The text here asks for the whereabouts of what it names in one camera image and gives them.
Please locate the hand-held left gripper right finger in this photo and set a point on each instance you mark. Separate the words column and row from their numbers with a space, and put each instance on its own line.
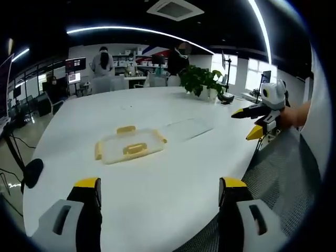
column 236, row 210

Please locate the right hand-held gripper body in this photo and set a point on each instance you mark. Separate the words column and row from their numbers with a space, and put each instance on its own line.
column 275, row 98

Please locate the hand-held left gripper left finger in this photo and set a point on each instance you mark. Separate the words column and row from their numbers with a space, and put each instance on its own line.
column 68, row 218

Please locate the clear box with yellow buckles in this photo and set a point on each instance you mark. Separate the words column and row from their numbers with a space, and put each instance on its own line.
column 131, row 147

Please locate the person's right hand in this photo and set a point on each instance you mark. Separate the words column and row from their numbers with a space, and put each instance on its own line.
column 287, row 118

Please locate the thin black stand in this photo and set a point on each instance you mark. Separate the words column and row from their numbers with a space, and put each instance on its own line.
column 262, row 88

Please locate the black and white headset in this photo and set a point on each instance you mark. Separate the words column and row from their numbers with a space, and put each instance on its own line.
column 226, row 98

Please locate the grey mesh office chair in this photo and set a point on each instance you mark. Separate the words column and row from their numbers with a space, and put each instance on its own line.
column 283, row 168

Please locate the black padded chair armrest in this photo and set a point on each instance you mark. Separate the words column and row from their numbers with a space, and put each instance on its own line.
column 33, row 173

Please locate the green potted plant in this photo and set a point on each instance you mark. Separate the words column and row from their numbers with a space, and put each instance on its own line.
column 202, row 78

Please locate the clear plastic lid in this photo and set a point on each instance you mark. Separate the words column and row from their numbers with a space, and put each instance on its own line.
column 191, row 127

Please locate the curved ceiling light strip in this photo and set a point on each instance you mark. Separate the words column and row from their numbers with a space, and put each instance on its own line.
column 262, row 29

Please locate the black office chair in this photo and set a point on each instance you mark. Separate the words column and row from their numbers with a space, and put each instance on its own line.
column 51, row 103

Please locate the ceiling air conditioner vent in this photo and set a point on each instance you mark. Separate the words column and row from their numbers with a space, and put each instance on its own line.
column 175, row 10

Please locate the small monitor screen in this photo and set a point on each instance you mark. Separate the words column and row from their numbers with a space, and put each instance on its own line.
column 73, row 78

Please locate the long ceiling light strip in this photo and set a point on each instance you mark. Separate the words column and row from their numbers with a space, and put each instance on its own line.
column 131, row 28

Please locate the monitor with red screen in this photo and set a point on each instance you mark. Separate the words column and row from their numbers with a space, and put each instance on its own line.
column 75, row 64

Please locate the short ceiling light strip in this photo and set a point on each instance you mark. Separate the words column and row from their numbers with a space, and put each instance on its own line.
column 19, row 53

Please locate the black camera stand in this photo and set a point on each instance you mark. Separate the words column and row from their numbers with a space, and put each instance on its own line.
column 229, row 76

